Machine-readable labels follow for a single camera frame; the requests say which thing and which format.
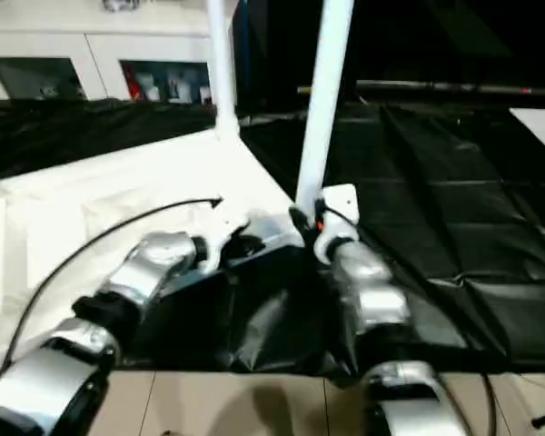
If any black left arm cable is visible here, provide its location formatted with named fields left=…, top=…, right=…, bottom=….
left=1, top=194, right=224, bottom=365

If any dark long bar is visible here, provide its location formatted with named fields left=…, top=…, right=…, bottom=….
left=355, top=78, right=545, bottom=98

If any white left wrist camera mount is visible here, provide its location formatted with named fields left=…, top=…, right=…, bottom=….
left=203, top=216, right=252, bottom=274

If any black box with gold label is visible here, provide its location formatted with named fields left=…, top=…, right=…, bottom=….
left=238, top=0, right=360, bottom=110

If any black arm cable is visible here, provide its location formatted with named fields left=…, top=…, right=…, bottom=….
left=1, top=194, right=224, bottom=365
left=319, top=205, right=499, bottom=436

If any white plastic table top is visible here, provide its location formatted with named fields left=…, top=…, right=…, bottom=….
left=0, top=125, right=320, bottom=365

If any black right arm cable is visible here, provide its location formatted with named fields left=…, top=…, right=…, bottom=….
left=319, top=205, right=499, bottom=436

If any white flat board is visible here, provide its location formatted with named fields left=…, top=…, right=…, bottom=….
left=507, top=106, right=545, bottom=164

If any black mat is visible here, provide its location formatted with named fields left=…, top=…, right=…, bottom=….
left=0, top=93, right=545, bottom=379

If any dark crumpled bundle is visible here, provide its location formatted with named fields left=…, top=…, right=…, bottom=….
left=101, top=0, right=143, bottom=12

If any white cabinet with glass doors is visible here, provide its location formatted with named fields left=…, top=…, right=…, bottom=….
left=0, top=0, right=238, bottom=104

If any white plastic table leg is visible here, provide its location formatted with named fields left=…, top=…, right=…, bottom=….
left=205, top=0, right=243, bottom=141
left=292, top=0, right=356, bottom=215

